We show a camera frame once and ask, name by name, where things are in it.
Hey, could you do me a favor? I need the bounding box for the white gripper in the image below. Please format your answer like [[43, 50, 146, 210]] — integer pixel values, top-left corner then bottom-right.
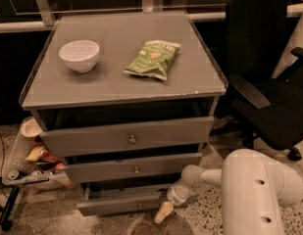
[[154, 179, 204, 223]]

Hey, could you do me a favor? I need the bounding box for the grey bottom drawer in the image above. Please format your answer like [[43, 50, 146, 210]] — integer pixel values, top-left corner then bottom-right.
[[76, 182, 171, 216]]

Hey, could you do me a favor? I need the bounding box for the grey drawer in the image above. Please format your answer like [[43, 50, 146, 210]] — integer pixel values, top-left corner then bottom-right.
[[65, 153, 202, 183], [76, 182, 171, 216], [40, 117, 214, 157]]

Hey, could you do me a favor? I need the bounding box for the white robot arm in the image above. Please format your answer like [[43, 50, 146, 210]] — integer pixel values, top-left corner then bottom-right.
[[161, 0, 303, 235]]

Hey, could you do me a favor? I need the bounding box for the grey middle drawer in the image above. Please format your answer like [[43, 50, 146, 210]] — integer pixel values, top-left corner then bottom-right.
[[65, 153, 202, 183]]

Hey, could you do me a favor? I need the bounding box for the grey drawer cabinet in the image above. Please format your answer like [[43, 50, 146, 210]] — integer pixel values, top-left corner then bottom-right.
[[21, 11, 226, 186]]

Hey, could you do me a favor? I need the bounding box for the grey top drawer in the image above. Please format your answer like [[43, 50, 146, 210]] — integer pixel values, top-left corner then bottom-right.
[[40, 117, 214, 157]]

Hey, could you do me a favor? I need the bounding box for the red snack packet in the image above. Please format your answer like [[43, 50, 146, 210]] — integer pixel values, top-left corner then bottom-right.
[[40, 151, 60, 164]]

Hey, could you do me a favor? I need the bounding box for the yellow snack packet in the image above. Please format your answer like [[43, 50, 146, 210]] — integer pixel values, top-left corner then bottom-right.
[[25, 146, 45, 163]]

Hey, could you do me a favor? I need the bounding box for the black office chair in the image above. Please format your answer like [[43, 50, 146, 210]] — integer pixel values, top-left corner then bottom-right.
[[215, 0, 303, 161]]

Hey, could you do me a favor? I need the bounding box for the green chip bag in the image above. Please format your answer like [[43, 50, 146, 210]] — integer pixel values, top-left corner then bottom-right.
[[124, 40, 181, 81]]

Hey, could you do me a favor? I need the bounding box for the soda can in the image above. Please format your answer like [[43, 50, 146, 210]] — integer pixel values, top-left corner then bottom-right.
[[8, 169, 21, 181]]

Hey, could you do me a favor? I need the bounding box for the white cup in bin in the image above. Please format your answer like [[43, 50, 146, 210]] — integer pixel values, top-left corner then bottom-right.
[[20, 117, 42, 138]]

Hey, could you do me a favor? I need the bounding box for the black stand leg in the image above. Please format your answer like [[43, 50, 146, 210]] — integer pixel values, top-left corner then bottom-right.
[[0, 185, 20, 232]]

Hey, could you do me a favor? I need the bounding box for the white ceramic bowl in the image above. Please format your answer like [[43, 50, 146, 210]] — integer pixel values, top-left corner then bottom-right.
[[59, 40, 100, 72]]

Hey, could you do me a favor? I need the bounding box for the metal railing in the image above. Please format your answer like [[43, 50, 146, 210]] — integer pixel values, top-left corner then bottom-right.
[[0, 0, 303, 35]]

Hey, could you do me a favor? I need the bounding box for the black cable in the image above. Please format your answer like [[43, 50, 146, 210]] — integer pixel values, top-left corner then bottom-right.
[[0, 126, 7, 213]]

